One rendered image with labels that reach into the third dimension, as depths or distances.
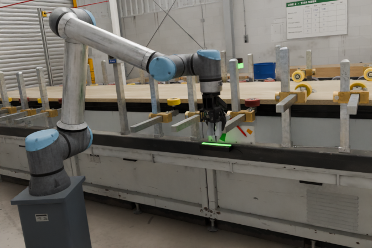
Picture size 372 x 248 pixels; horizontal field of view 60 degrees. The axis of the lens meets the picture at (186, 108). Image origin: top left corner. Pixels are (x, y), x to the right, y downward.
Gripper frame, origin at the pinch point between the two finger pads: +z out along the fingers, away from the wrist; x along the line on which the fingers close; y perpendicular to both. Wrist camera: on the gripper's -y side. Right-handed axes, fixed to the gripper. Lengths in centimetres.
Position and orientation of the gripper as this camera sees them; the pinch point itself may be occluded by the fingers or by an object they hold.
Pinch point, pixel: (216, 138)
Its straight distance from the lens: 137.0
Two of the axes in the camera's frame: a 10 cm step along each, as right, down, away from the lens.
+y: -4.9, 2.0, -8.5
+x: 8.7, 0.2, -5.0
